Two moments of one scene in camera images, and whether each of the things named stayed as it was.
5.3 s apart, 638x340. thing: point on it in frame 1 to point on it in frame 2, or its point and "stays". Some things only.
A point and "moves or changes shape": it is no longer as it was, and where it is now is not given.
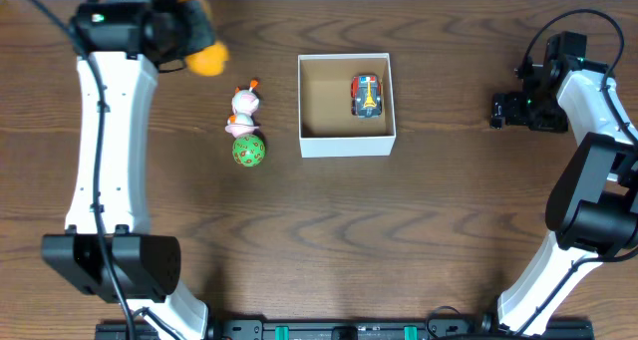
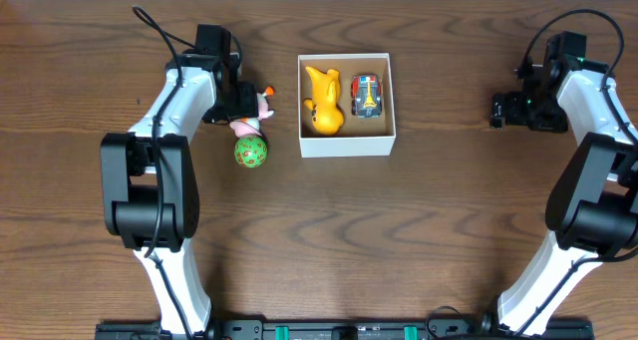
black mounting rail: [340, 329] stays
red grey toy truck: [366, 96] stays
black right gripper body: [537, 111] stays
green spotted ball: [248, 151] stays
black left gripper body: [200, 26] to [247, 107]
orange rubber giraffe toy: [210, 61] moves or changes shape
